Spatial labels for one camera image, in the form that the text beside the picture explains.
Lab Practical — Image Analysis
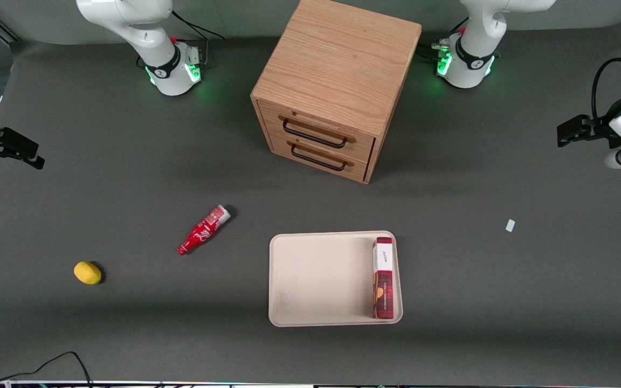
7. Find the wooden drawer with long handle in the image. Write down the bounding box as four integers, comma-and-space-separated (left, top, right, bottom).
258, 100, 377, 163

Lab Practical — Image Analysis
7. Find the yellow lemon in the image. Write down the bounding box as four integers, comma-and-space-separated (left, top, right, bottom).
73, 261, 103, 285

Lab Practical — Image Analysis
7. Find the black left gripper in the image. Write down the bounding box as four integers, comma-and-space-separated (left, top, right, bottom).
556, 114, 621, 148

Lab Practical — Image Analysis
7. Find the black left arm base cable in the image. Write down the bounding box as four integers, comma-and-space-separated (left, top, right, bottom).
416, 16, 471, 63

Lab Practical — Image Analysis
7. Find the wooden drawer cabinet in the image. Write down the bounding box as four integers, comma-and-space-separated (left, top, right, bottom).
250, 0, 423, 185

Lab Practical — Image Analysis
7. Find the black arm base cable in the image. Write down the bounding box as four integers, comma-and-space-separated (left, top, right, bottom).
416, 16, 471, 63
171, 10, 226, 68

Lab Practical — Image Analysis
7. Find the black cable on table edge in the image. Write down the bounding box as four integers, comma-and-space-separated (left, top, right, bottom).
0, 351, 94, 388

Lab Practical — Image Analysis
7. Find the red cola bottle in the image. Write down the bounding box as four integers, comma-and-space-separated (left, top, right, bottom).
176, 204, 232, 257

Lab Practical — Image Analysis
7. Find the black right arm base cable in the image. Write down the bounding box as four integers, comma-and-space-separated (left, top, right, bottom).
171, 10, 226, 68

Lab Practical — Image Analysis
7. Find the beige rectangular tray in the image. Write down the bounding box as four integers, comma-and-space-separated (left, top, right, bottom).
268, 231, 404, 328

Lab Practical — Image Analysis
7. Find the red tartan cookie box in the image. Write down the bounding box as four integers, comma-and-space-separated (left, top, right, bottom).
372, 237, 395, 320

